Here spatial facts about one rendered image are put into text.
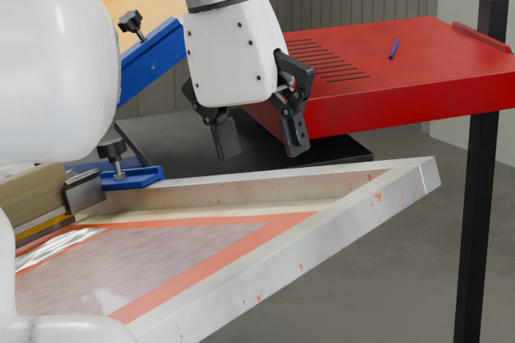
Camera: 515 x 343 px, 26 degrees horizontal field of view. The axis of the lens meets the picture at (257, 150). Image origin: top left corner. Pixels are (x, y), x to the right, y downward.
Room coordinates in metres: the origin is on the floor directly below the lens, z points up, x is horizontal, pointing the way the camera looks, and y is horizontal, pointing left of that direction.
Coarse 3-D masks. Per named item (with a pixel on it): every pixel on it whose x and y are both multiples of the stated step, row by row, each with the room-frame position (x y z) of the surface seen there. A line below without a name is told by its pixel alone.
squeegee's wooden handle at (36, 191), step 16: (16, 176) 1.47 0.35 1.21; (32, 176) 1.49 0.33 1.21; (48, 176) 1.51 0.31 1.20; (64, 176) 1.53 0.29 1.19; (0, 192) 1.44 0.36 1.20; (16, 192) 1.46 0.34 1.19; (32, 192) 1.47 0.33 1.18; (48, 192) 1.49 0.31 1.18; (16, 208) 1.44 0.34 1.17; (32, 208) 1.46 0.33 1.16; (48, 208) 1.48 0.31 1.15; (16, 224) 1.43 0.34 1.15
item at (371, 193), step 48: (144, 192) 1.50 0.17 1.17; (192, 192) 1.45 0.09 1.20; (240, 192) 1.39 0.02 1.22; (288, 192) 1.34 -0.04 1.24; (336, 192) 1.30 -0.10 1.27; (384, 192) 1.16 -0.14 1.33; (288, 240) 1.03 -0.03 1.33; (336, 240) 1.07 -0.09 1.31; (192, 288) 0.94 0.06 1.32; (240, 288) 0.95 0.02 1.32; (144, 336) 0.85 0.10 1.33; (192, 336) 0.88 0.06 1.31
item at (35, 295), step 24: (24, 288) 1.22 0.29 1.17; (48, 288) 1.19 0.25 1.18; (72, 288) 1.17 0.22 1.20; (96, 288) 1.14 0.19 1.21; (120, 288) 1.12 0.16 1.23; (144, 288) 1.10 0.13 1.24; (168, 288) 1.08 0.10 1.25; (24, 312) 1.11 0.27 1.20; (48, 312) 1.09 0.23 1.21; (72, 312) 1.07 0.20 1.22; (96, 312) 1.05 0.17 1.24; (120, 312) 1.03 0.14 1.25; (144, 312) 1.01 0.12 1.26
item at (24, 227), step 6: (54, 210) 1.48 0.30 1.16; (60, 210) 1.48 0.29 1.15; (42, 216) 1.46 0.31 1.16; (48, 216) 1.46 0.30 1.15; (54, 216) 1.47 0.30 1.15; (24, 222) 1.44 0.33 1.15; (30, 222) 1.44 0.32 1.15; (36, 222) 1.44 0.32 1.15; (42, 222) 1.45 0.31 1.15; (12, 228) 1.42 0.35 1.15; (18, 228) 1.42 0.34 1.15; (24, 228) 1.43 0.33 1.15; (30, 228) 1.43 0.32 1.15
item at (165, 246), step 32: (96, 224) 1.49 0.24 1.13; (128, 224) 1.44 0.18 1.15; (160, 224) 1.39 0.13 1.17; (192, 224) 1.34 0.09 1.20; (224, 224) 1.30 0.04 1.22; (256, 224) 1.26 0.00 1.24; (288, 224) 1.22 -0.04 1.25; (64, 256) 1.34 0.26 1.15; (96, 256) 1.29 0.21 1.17; (128, 256) 1.25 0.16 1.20; (160, 256) 1.22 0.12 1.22; (192, 256) 1.18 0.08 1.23; (224, 256) 1.15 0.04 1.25
